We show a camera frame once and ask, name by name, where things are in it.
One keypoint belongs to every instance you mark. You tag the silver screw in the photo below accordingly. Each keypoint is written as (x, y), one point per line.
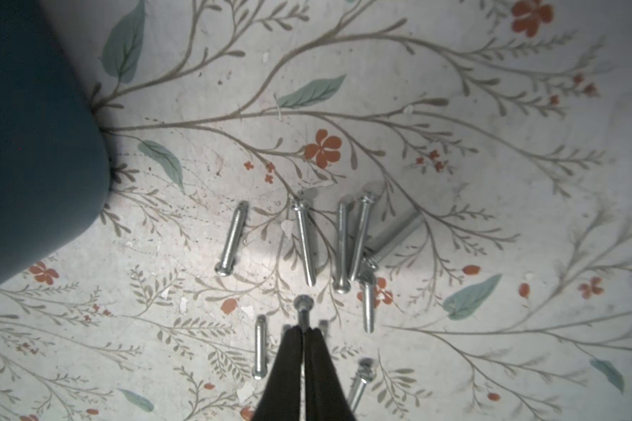
(303, 305)
(227, 260)
(381, 246)
(341, 284)
(365, 374)
(301, 208)
(366, 201)
(324, 326)
(260, 369)
(368, 283)

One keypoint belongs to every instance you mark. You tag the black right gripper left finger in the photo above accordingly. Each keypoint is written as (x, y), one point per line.
(281, 397)

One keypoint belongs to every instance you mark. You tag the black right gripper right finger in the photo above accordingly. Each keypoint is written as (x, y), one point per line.
(324, 398)

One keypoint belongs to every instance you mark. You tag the teal plastic tray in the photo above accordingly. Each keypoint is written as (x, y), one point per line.
(54, 165)

